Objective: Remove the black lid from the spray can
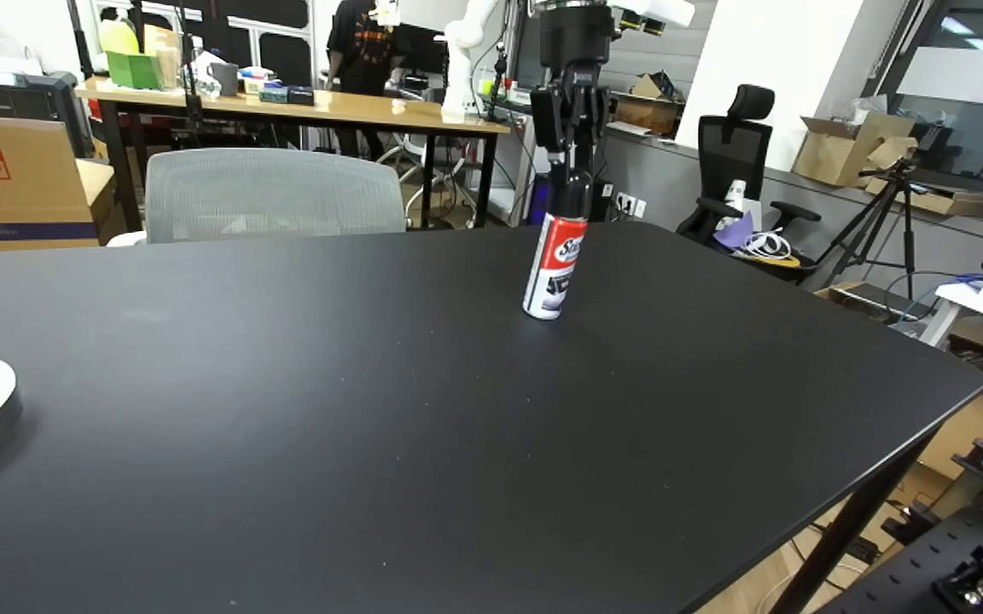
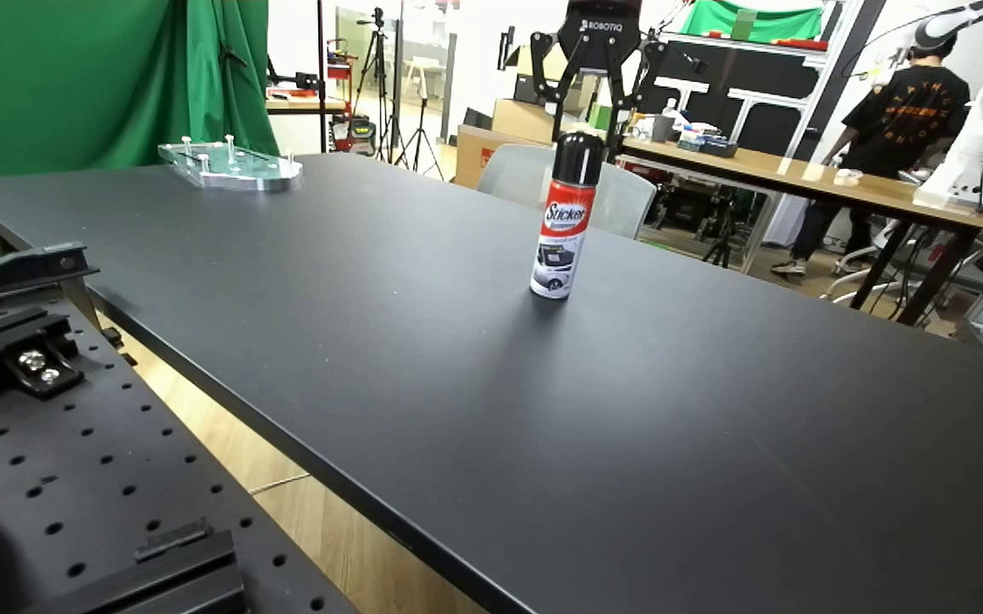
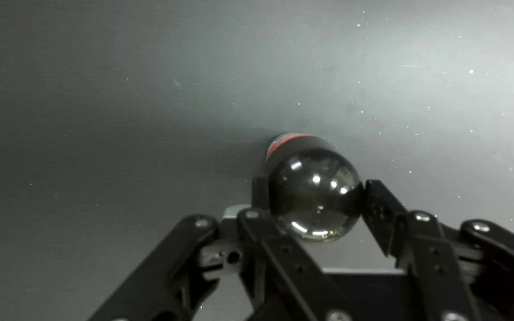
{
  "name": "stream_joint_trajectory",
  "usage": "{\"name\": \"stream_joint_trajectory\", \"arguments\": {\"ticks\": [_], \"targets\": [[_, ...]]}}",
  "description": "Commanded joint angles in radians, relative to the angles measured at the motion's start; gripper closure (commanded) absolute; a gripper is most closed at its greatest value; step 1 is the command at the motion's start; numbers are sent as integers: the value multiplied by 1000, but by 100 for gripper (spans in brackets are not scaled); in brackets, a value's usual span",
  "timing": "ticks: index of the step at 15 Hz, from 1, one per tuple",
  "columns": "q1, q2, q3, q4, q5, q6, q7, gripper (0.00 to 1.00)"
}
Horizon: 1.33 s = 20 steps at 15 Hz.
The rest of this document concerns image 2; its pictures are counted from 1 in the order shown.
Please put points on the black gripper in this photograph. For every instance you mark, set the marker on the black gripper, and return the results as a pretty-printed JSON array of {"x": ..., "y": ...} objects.
[{"x": 599, "y": 33}]

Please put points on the black spray can lid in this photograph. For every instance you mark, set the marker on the black spray can lid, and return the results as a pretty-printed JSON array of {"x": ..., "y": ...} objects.
[{"x": 577, "y": 159}]

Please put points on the red white spray can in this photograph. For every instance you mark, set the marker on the red white spray can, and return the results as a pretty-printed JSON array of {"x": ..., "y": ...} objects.
[{"x": 561, "y": 243}]

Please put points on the cardboard box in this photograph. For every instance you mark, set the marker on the cardboard box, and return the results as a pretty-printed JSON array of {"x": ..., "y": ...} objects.
[{"x": 509, "y": 124}]

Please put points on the grey chair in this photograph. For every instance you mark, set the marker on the grey chair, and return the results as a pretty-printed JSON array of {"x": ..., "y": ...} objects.
[
  {"x": 518, "y": 177},
  {"x": 631, "y": 203}
]

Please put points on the black shelf unit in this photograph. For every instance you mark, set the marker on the black shelf unit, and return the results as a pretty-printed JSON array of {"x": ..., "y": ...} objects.
[{"x": 733, "y": 96}]

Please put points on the green cloth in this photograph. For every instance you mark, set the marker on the green cloth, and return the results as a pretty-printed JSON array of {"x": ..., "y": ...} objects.
[{"x": 748, "y": 21}]

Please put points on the small black tripod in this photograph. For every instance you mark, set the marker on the small black tripod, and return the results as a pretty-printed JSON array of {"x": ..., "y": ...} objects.
[{"x": 726, "y": 235}]

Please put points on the long wooden desk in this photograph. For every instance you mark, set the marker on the long wooden desk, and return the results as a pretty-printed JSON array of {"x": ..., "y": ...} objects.
[{"x": 788, "y": 173}]

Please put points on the small wooden table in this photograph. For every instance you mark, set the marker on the small wooden table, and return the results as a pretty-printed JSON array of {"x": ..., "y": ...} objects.
[{"x": 304, "y": 103}]

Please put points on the person in orange-print shirt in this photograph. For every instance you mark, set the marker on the person in orange-print shirt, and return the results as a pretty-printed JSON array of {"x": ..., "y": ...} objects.
[{"x": 905, "y": 120}]

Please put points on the clear acrylic plate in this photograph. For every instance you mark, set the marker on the clear acrylic plate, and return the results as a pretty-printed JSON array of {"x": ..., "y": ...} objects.
[{"x": 229, "y": 165}]

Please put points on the green backdrop curtain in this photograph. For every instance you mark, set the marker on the green backdrop curtain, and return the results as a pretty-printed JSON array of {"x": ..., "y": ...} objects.
[{"x": 84, "y": 79}]

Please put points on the black perforated breadboard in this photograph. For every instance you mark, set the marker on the black perforated breadboard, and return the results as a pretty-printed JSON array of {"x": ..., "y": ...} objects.
[{"x": 94, "y": 480}]

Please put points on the black clamp with screws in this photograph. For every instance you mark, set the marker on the black clamp with screws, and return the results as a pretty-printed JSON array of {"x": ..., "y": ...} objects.
[{"x": 16, "y": 361}]

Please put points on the black metal bar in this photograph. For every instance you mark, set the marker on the black metal bar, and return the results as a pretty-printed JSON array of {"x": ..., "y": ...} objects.
[{"x": 161, "y": 575}]

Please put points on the camera tripod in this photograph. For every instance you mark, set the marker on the camera tripod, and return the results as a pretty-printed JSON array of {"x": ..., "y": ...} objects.
[{"x": 419, "y": 140}]

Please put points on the black metal bracket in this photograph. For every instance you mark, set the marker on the black metal bracket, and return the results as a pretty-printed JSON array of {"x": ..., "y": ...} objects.
[{"x": 16, "y": 273}]

